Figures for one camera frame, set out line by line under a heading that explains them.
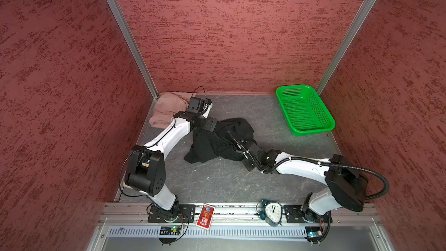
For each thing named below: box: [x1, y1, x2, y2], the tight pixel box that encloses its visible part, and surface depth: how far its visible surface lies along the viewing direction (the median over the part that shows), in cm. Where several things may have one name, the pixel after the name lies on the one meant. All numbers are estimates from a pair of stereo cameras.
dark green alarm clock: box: [256, 199, 283, 227], surface depth 73 cm
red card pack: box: [195, 203, 216, 231], surface depth 74 cm
